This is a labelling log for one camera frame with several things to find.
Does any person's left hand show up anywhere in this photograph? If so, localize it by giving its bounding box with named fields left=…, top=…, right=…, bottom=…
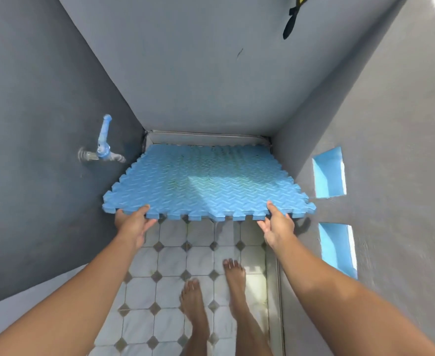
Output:
left=114, top=205, right=158, bottom=250

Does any person's right hand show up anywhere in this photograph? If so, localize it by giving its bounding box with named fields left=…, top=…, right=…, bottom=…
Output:
left=257, top=201, right=295, bottom=250

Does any blue foam puzzle mat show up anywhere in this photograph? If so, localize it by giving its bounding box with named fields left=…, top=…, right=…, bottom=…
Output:
left=102, top=144, right=317, bottom=223

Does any person's left forearm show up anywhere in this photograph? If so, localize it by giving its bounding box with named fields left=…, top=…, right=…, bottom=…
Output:
left=0, top=233, right=144, bottom=356

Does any person's right forearm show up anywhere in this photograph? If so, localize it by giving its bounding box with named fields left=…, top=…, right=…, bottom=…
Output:
left=275, top=233, right=435, bottom=356

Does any blue water tap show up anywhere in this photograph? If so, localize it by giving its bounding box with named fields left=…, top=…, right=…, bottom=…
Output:
left=78, top=114, right=126, bottom=164

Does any person's right foot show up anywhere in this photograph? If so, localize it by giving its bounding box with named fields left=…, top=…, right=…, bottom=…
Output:
left=223, top=259, right=273, bottom=356

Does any person's foot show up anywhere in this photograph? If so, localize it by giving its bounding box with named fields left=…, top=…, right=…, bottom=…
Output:
left=223, top=259, right=273, bottom=356
left=180, top=278, right=211, bottom=356

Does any person's left foot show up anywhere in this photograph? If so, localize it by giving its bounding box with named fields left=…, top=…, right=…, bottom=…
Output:
left=180, top=278, right=211, bottom=356

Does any black and yellow hanging object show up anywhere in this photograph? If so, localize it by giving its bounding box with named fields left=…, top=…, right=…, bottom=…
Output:
left=283, top=0, right=311, bottom=40

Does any blue wall vent opening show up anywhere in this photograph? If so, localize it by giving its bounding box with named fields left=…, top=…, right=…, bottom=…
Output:
left=312, top=147, right=348, bottom=199
left=318, top=222, right=358, bottom=280

